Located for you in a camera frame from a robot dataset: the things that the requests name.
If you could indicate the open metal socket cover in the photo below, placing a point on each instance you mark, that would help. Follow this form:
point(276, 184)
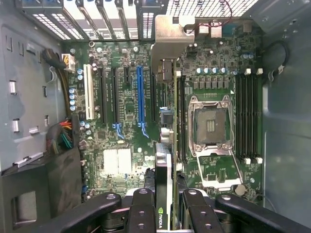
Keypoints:
point(218, 170)

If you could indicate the black plastic shroud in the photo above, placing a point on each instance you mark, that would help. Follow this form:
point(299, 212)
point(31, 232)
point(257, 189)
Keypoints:
point(63, 174)

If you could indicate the long black expansion slot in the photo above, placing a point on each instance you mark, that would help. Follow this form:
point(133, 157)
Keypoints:
point(153, 97)
point(104, 97)
point(115, 97)

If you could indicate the black RAM slot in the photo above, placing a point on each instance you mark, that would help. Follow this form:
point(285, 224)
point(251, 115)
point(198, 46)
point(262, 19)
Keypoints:
point(252, 116)
point(245, 116)
point(238, 116)
point(259, 116)

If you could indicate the blue expansion slot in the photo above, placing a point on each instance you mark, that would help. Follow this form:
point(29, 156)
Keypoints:
point(140, 97)

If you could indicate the open dark grey PC case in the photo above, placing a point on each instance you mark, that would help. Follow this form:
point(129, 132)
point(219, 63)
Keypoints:
point(286, 121)

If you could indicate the silver chipset heatsink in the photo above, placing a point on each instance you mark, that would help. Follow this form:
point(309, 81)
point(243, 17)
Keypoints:
point(117, 161)

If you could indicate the green motherboard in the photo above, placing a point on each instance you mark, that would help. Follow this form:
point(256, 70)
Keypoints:
point(136, 145)

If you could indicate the metal CPU socket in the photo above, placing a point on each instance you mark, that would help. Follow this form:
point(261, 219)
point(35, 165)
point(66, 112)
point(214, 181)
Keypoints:
point(211, 123)

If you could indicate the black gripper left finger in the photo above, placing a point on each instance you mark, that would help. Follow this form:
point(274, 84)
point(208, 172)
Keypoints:
point(142, 213)

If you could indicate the silver coin battery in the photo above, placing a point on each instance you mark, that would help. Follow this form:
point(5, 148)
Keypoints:
point(241, 189)

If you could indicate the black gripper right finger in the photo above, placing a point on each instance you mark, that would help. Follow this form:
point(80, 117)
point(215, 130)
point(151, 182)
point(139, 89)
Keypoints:
point(199, 213)

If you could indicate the white expansion slot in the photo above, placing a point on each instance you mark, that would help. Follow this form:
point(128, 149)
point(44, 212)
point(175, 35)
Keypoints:
point(89, 92)

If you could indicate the short black expansion slot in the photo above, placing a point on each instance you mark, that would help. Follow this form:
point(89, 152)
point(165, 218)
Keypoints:
point(126, 74)

